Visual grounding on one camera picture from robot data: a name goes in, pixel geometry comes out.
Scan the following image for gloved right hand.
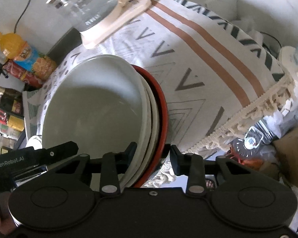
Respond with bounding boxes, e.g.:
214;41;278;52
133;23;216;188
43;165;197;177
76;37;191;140
0;191;17;235

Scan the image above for glass electric kettle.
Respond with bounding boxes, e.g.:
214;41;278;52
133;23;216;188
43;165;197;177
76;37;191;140
46;0;127;32

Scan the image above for yellow utensil holder can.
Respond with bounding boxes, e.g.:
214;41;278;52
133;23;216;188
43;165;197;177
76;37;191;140
7;115;25;132

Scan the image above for red snack can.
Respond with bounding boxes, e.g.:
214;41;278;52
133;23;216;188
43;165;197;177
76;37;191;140
3;59;44;89

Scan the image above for patterned white table cloth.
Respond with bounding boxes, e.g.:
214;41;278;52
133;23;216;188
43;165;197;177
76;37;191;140
23;0;294;156

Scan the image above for white ceramic bowl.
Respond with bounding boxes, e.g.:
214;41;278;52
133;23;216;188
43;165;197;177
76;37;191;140
42;55;152;187

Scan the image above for white humidifier appliance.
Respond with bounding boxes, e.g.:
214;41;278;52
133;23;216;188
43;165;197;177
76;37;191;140
278;42;298;116

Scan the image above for dark sauce bottle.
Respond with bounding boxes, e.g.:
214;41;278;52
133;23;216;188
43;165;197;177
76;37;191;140
0;86;23;116

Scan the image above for black power cable left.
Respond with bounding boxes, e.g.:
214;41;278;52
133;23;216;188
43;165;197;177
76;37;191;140
14;0;37;34

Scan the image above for white ceramic plate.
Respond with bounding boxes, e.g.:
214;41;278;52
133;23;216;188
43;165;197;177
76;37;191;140
119;77;159;189

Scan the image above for black bin with trash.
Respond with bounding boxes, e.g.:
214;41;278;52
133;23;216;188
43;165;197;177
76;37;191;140
248;30;282;58

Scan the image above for orange juice bottle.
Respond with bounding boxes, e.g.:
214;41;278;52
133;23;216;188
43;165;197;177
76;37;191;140
0;32;57;81

